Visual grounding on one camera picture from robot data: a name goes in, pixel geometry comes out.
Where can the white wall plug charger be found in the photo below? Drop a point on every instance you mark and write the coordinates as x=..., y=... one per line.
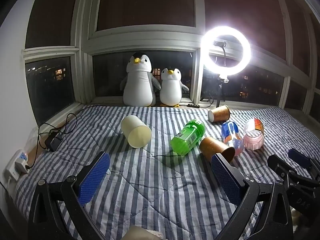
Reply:
x=22, y=165

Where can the phone clamp on gooseneck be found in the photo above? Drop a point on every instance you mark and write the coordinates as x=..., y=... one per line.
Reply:
x=220, y=44

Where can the brown paper cup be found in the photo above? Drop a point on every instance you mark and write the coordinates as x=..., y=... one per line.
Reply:
x=215, y=147
x=220, y=113

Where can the green plastic bottle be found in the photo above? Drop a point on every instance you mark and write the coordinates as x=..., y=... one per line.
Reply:
x=188, y=138

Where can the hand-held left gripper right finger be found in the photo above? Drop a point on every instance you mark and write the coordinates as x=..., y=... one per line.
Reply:
x=225, y=177

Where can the black power adapter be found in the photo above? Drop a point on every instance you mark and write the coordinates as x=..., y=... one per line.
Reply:
x=53, y=142

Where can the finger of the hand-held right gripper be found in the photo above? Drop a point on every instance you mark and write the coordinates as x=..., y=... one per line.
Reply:
x=278, y=163
x=298, y=157

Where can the beige cloth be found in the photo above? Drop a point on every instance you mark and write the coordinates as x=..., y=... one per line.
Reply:
x=140, y=233

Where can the pink clear plastic cup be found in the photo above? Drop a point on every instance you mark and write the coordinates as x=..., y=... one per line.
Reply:
x=253, y=135

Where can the striped blue white blanket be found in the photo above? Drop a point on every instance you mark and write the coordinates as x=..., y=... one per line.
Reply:
x=150, y=192

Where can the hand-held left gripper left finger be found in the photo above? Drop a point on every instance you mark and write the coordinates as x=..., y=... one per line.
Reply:
x=95, y=177

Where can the large penguin plush toy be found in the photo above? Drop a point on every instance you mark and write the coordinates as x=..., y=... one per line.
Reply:
x=140, y=82

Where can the small penguin plush toy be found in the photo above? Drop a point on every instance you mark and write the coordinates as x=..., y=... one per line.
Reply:
x=171, y=88

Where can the white power strip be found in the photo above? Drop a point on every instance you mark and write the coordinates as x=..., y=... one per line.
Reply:
x=11, y=171

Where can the cream paper cup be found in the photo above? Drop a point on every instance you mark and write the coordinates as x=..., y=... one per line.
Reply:
x=136, y=131

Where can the white window frame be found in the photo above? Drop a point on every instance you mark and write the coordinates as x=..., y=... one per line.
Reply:
x=140, y=38

